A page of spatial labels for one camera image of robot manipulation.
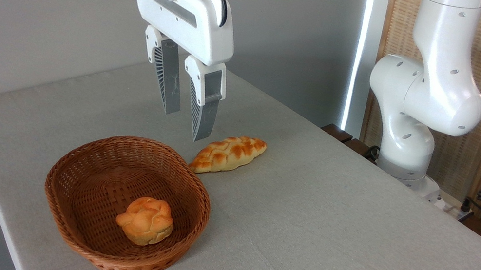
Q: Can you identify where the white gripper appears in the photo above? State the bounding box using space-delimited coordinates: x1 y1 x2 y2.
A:
107 0 244 146

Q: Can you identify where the long braided bread loaf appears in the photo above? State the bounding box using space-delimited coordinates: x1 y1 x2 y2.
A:
187 127 269 185

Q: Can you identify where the brown wicker basket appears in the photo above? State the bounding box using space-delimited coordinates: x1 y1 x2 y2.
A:
31 122 222 270

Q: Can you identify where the round knotted bread roll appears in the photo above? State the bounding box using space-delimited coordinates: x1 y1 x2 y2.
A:
112 192 179 251

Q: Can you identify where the dark wooden furniture piece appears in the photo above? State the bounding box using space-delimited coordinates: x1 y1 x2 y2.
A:
316 122 384 165

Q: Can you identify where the grey tablecloth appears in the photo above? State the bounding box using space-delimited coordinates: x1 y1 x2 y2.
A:
0 27 481 270

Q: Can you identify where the white power strip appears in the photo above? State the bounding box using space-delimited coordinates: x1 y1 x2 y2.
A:
435 193 477 224

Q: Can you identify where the white vertical window frame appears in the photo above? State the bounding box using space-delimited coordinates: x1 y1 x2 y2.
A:
338 0 390 141

